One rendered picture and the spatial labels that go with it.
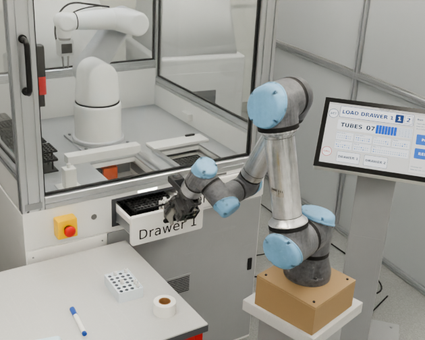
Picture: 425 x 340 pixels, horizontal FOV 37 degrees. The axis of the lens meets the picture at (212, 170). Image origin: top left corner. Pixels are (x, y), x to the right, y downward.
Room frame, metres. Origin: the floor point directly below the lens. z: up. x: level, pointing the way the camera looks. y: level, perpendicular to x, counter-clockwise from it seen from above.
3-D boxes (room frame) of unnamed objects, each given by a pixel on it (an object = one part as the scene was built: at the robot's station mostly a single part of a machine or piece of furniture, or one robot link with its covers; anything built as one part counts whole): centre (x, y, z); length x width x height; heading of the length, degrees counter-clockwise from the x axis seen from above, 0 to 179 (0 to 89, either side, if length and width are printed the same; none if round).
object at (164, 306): (1.66, 0.13, 0.78); 0.07 x 0.07 x 0.04
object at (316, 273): (1.76, -0.32, 0.91); 0.15 x 0.15 x 0.10
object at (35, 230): (2.59, 0.47, 0.87); 1.02 x 0.95 x 0.14; 124
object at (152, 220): (2.04, 0.15, 0.87); 0.29 x 0.02 x 0.11; 124
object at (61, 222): (1.96, 0.50, 0.88); 0.07 x 0.05 x 0.07; 124
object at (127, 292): (1.77, 0.27, 0.78); 0.12 x 0.08 x 0.04; 32
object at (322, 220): (1.75, -0.32, 1.03); 0.13 x 0.12 x 0.14; 143
